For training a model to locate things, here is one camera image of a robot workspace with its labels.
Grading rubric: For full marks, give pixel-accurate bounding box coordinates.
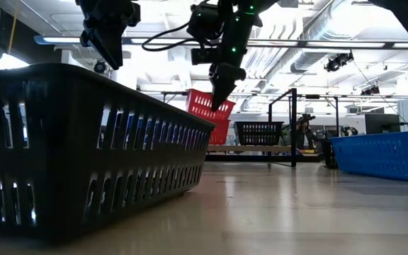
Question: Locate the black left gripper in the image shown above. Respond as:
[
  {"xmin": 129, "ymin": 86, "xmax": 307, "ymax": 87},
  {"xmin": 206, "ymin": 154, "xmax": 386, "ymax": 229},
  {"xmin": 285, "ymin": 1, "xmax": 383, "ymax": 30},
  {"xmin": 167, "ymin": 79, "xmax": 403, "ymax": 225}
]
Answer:
[{"xmin": 75, "ymin": 0, "xmax": 142, "ymax": 71}]

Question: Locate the black ceiling spotlight cluster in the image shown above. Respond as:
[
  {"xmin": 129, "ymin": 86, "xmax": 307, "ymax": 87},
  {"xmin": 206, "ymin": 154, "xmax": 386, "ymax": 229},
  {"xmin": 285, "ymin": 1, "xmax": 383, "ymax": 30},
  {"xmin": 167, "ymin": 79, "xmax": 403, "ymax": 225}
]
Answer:
[
  {"xmin": 361, "ymin": 84, "xmax": 381, "ymax": 96},
  {"xmin": 324, "ymin": 52, "xmax": 355, "ymax": 74}
]

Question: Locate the long ceiling light bar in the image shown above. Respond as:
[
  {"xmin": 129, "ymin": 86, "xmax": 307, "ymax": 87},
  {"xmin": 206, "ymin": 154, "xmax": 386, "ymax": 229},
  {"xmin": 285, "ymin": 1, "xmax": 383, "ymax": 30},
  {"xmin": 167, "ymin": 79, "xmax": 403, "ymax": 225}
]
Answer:
[{"xmin": 33, "ymin": 34, "xmax": 408, "ymax": 50}]

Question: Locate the blue slotted plastic basket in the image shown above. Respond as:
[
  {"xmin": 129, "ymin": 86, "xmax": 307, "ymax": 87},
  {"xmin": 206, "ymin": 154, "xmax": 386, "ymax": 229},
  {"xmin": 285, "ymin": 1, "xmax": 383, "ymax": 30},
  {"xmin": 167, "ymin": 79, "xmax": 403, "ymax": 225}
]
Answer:
[{"xmin": 330, "ymin": 130, "xmax": 408, "ymax": 182}]

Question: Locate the yellow hanging cord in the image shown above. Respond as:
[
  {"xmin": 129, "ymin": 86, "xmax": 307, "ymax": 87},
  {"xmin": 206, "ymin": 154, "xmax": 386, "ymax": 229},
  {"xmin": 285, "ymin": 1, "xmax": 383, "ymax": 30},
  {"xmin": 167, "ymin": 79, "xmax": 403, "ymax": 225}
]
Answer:
[{"xmin": 7, "ymin": 8, "xmax": 18, "ymax": 56}]

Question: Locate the black slotted plastic basket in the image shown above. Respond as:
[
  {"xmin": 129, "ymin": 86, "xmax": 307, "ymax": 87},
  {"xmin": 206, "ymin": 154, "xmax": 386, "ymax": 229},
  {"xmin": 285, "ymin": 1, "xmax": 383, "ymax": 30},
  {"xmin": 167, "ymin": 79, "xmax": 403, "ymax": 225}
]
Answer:
[
  {"xmin": 0, "ymin": 62, "xmax": 216, "ymax": 245},
  {"xmin": 322, "ymin": 140, "xmax": 339, "ymax": 169},
  {"xmin": 234, "ymin": 121, "xmax": 285, "ymax": 146}
]

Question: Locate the person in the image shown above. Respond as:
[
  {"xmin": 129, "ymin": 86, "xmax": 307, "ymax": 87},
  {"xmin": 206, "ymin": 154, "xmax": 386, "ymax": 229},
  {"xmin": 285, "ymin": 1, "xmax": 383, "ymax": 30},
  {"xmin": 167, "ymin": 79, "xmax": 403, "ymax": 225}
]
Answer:
[{"xmin": 295, "ymin": 113, "xmax": 318, "ymax": 152}]

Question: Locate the black table rig frame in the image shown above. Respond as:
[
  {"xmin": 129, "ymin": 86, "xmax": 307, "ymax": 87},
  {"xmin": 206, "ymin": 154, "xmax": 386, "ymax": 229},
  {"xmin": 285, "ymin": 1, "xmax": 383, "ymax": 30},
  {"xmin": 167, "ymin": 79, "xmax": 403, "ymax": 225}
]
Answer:
[{"xmin": 205, "ymin": 153, "xmax": 327, "ymax": 164}]

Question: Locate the black metal wood-board shelf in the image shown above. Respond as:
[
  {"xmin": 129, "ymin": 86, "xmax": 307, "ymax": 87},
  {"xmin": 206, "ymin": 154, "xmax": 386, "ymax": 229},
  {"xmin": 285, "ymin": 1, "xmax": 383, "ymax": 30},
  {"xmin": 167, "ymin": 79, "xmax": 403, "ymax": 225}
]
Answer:
[{"xmin": 205, "ymin": 87, "xmax": 298, "ymax": 168}]

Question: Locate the large room window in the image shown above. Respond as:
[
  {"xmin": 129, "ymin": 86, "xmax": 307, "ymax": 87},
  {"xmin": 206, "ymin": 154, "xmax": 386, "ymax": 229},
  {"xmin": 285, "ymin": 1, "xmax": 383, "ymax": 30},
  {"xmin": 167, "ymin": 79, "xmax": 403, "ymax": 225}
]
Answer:
[{"xmin": 0, "ymin": 52, "xmax": 31, "ymax": 74}]

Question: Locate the silver ceiling air duct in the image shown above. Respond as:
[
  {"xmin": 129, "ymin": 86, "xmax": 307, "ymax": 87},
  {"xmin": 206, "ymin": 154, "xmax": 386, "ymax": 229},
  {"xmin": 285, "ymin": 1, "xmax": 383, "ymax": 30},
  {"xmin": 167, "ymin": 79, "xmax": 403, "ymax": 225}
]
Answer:
[{"xmin": 290, "ymin": 0, "xmax": 395, "ymax": 74}]

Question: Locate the black computer monitor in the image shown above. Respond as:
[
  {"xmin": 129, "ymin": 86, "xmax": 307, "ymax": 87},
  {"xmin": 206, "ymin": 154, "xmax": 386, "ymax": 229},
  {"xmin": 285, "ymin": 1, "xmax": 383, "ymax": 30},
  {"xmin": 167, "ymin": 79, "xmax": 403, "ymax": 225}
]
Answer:
[{"xmin": 365, "ymin": 113, "xmax": 402, "ymax": 135}]

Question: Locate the black background rig frame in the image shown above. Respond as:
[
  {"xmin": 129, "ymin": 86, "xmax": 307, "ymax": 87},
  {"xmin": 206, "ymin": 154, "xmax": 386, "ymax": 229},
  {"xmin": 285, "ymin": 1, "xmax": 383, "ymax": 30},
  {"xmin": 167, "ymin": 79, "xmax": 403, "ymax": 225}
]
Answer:
[{"xmin": 161, "ymin": 91, "xmax": 191, "ymax": 106}]

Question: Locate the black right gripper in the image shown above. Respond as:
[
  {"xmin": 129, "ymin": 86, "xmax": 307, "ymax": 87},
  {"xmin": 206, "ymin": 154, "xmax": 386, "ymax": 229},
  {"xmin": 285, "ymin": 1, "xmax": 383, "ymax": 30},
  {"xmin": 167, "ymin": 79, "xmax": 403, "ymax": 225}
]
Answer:
[{"xmin": 186, "ymin": 0, "xmax": 264, "ymax": 112}]

